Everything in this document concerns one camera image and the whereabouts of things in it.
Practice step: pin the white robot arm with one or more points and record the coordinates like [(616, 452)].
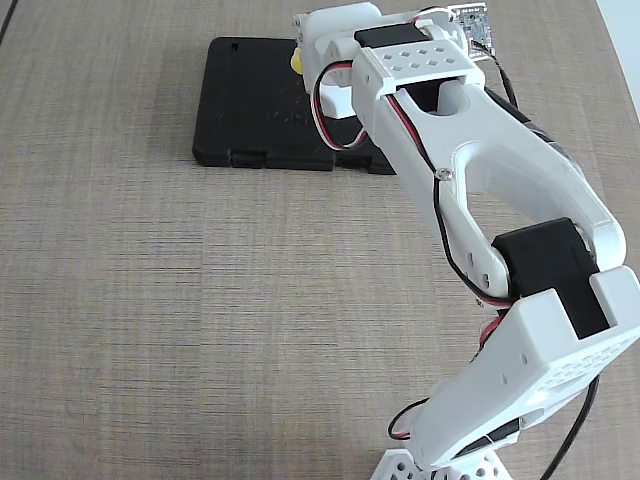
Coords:
[(500, 130)]

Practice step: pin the yellow rubber duck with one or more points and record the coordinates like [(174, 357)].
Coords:
[(296, 60)]

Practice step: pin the black plastic case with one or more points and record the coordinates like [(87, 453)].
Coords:
[(250, 100)]

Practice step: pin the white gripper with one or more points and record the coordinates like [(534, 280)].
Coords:
[(318, 26)]

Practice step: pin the camera circuit board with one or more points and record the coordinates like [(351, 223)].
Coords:
[(475, 25)]

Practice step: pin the white perforated base plate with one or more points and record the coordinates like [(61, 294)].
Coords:
[(400, 467)]

